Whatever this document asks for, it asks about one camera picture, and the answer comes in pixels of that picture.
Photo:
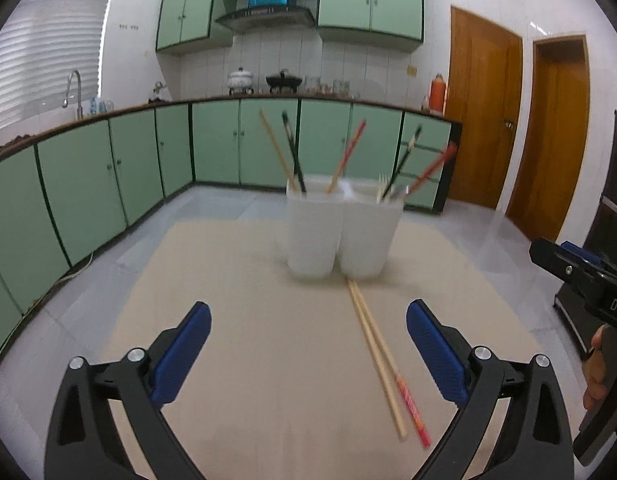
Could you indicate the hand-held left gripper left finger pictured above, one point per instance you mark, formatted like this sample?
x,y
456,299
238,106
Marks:
x,y
181,355

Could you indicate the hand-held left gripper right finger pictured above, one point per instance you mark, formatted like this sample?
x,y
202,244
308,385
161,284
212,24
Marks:
x,y
433,355

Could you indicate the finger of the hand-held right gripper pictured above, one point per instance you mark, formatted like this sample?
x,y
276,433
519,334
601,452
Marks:
x,y
558,260
583,253

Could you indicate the red-ended wooden chopstick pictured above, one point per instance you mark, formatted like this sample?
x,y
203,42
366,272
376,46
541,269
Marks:
x,y
346,156
413,412

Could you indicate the light wooden chopstick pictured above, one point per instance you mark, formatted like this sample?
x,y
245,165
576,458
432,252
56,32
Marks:
x,y
396,415
276,146

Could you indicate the white plastic utensil container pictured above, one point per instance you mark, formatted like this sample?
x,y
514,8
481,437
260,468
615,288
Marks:
x,y
311,235
368,235

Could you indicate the red chopstick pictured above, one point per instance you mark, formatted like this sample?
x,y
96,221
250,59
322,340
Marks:
x,y
433,166

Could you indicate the cream fork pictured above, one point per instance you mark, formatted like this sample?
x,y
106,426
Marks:
x,y
382,190

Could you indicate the black chopstick with white pattern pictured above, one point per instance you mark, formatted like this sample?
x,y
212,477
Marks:
x,y
403,160

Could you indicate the person's right hand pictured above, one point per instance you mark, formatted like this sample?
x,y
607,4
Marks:
x,y
596,375

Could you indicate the black cabinet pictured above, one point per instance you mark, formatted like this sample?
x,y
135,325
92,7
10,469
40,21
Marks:
x,y
613,185

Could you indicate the beige mat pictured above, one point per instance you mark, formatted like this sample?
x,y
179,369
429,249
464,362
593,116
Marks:
x,y
288,350

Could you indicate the wooden door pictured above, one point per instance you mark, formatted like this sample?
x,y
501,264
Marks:
x,y
481,110
553,150

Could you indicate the green base cabinet row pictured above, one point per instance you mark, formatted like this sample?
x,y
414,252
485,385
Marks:
x,y
213,140
78,185

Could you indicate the red thermos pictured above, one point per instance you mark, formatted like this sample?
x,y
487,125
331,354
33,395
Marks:
x,y
437,92

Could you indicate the bottles beside sink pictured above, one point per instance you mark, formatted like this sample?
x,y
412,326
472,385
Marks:
x,y
101,105

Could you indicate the white cooking pot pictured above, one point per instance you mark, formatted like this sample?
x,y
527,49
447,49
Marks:
x,y
241,80

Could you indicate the row of glass jars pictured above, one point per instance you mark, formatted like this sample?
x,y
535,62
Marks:
x,y
327,87

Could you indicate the chrome faucet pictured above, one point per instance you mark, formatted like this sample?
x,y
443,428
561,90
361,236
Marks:
x,y
74,85

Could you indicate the black wok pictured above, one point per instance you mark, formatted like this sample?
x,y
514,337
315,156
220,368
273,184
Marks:
x,y
284,81

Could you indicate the white window blind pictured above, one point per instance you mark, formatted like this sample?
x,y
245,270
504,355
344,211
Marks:
x,y
43,45

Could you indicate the range hood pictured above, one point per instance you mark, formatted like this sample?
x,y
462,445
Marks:
x,y
266,19

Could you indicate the green wall cabinet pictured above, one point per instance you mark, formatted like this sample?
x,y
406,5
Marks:
x,y
371,0
186,5

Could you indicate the wall hooks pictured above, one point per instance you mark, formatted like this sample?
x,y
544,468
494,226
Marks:
x,y
128,27

